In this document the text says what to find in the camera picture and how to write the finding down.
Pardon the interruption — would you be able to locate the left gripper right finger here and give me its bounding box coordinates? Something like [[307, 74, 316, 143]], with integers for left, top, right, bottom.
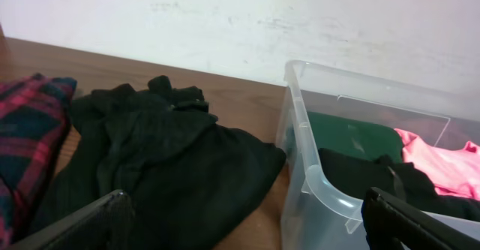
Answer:
[[361, 188, 479, 250]]

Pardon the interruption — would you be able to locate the large black garment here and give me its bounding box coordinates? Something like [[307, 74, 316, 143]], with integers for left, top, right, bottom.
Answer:
[[30, 76, 286, 249]]

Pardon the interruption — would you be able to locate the dark green garment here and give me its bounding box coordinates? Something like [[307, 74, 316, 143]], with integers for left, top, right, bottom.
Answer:
[[307, 111, 404, 163]]

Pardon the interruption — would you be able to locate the clear plastic storage bin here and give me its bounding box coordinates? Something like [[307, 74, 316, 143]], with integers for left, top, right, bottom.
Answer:
[[276, 60, 479, 249]]

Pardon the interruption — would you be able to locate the red navy plaid garment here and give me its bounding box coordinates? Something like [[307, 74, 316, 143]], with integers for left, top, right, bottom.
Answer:
[[1, 74, 77, 249]]

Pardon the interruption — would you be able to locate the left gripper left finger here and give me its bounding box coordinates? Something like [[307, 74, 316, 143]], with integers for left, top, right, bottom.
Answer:
[[9, 190, 134, 250]]

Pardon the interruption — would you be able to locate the pink garment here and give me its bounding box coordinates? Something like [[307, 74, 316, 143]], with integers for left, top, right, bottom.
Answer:
[[395, 128, 479, 200]]

